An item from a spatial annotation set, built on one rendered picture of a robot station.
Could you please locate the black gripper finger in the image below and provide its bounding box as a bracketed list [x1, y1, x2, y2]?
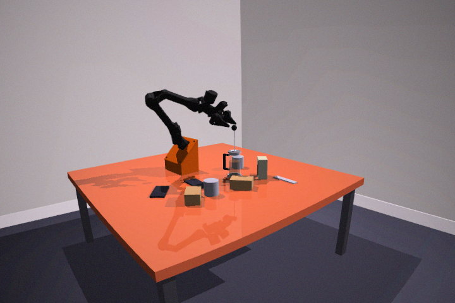
[225, 112, 236, 125]
[214, 115, 230, 128]

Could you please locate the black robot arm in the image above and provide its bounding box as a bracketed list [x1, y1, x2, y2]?
[145, 90, 228, 150]

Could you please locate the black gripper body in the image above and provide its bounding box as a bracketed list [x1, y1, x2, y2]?
[207, 106, 231, 125]

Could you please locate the glass french press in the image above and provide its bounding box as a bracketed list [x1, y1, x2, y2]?
[223, 125, 242, 177]

